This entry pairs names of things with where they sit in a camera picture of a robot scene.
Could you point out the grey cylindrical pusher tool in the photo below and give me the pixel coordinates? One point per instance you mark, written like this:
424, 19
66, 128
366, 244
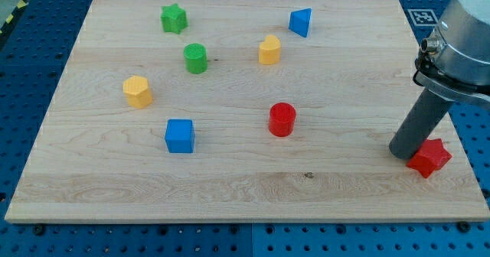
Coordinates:
421, 120

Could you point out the yellow heart block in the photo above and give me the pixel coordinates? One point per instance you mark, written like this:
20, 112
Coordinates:
269, 50

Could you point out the wooden board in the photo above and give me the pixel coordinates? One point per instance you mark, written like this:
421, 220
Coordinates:
96, 159

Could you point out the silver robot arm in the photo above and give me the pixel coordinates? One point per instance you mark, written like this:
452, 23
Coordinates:
453, 62

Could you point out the blue cube block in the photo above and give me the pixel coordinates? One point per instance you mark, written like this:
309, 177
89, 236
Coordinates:
180, 136

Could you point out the green cylinder block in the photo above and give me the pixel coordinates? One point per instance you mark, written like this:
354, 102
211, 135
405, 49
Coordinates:
195, 58

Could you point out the black white fiducial marker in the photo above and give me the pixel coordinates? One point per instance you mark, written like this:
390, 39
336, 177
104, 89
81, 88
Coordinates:
423, 17

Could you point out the red cylinder block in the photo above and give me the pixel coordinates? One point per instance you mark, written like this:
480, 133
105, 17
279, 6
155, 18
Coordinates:
282, 116

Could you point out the blue triangle block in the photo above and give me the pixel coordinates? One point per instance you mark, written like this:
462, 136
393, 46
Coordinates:
299, 21

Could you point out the yellow hexagon block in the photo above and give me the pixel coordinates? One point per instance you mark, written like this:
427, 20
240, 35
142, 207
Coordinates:
137, 91

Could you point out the red star block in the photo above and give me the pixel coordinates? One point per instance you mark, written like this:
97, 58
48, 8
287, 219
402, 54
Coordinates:
431, 156

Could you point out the green star block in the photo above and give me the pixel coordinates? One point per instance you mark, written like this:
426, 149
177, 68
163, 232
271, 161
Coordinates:
173, 19

